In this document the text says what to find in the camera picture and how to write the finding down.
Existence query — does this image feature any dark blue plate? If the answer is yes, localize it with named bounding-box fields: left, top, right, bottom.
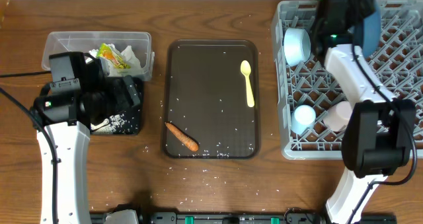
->
left=354, top=1, right=381, bottom=57

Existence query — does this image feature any green yellow snack wrapper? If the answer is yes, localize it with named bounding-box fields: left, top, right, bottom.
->
left=96, top=43, right=131, bottom=69

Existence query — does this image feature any white tissue paper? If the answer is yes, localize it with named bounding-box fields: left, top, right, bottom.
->
left=89, top=44, right=144, bottom=77

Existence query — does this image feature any light blue rice bowl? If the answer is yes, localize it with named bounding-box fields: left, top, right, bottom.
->
left=284, top=28, right=311, bottom=67

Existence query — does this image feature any pink white cup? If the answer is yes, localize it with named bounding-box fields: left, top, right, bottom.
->
left=323, top=101, right=352, bottom=132

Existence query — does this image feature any light blue cup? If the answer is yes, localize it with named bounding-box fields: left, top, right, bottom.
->
left=291, top=105, right=316, bottom=135

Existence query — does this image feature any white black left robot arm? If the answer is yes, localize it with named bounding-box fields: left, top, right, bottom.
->
left=1, top=52, right=143, bottom=223

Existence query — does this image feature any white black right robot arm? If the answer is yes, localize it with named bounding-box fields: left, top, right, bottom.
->
left=311, top=0, right=417, bottom=223

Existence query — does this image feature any clear plastic waste bin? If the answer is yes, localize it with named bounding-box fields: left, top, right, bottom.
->
left=42, top=31, right=155, bottom=81

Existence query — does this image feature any grey dishwasher rack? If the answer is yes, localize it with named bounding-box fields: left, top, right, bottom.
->
left=270, top=0, right=422, bottom=160

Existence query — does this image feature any black rectangular tray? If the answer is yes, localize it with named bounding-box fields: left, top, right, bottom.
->
left=90, top=81, right=143, bottom=135

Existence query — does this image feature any orange carrot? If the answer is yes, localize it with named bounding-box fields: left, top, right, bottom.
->
left=165, top=122, right=199, bottom=152

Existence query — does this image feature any dark brown serving tray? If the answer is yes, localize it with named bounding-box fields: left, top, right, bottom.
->
left=161, top=40, right=260, bottom=159

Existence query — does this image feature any yellow plastic spoon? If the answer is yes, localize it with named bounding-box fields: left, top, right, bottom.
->
left=240, top=60, right=255, bottom=108

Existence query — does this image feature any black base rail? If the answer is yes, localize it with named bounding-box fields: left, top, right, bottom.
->
left=89, top=204, right=397, bottom=224

